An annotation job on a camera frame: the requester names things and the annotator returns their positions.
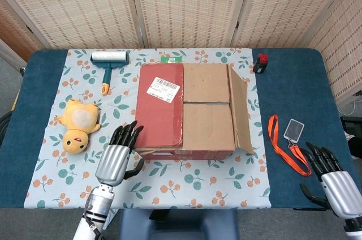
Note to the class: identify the green flat packet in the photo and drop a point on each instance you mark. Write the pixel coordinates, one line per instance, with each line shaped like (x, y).
(171, 59)

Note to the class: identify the dark blue table cover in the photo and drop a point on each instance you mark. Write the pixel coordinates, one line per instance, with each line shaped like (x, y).
(288, 90)

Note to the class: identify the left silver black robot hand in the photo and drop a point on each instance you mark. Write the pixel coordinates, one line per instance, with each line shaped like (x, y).
(113, 163)

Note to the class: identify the floral fruit print tablecloth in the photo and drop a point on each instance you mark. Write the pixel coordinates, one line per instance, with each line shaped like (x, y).
(169, 183)

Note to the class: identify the clear badge card holder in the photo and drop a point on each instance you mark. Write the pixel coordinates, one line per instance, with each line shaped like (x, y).
(294, 129)

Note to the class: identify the yellow plush toy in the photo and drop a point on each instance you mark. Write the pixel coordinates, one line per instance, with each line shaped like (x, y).
(80, 121)

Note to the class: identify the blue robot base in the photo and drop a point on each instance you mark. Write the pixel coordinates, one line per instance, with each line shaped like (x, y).
(181, 226)

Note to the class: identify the red cardboard shipping box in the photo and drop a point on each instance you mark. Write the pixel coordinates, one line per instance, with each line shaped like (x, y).
(161, 109)

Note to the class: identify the black plastic bin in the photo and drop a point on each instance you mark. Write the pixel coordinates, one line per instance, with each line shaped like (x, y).
(352, 126)

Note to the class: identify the teal lint roller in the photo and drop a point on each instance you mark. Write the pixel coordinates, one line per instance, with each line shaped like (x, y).
(108, 59)

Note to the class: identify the black ink bottle red cap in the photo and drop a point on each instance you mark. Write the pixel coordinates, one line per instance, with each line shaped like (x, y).
(258, 66)

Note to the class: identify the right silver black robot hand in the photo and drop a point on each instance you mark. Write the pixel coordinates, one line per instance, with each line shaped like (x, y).
(342, 192)

